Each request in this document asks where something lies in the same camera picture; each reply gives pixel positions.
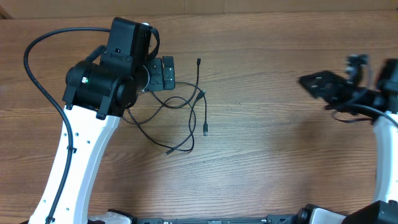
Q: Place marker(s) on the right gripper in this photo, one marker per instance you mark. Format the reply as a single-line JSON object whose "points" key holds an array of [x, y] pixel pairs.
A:
{"points": [[335, 81]]}

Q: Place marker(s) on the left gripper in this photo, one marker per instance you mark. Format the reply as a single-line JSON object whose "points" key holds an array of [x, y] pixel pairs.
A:
{"points": [[155, 66]]}

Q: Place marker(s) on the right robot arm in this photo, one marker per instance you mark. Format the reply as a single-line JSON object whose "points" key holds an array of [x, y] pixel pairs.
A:
{"points": [[383, 116]]}

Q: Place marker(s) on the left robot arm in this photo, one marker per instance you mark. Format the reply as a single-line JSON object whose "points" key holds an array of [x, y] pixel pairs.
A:
{"points": [[99, 89]]}

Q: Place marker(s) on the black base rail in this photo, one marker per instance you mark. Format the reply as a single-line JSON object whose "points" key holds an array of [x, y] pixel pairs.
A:
{"points": [[217, 219]]}

